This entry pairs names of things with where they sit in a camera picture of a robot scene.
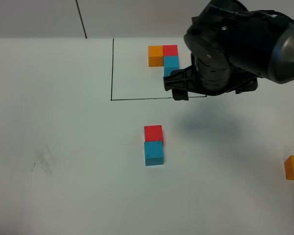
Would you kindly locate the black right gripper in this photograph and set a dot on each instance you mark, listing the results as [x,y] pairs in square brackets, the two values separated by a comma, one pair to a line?
[201,79]

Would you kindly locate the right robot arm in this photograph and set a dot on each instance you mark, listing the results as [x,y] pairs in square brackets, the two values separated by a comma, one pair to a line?
[231,48]

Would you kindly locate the blue template cube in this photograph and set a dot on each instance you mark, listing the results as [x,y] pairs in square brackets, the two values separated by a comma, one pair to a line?
[171,63]

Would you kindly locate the red template cube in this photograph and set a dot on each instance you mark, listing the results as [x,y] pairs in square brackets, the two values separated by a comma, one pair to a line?
[170,50]

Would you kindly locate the orange template cube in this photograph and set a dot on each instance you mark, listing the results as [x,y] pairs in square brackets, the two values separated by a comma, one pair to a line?
[155,56]

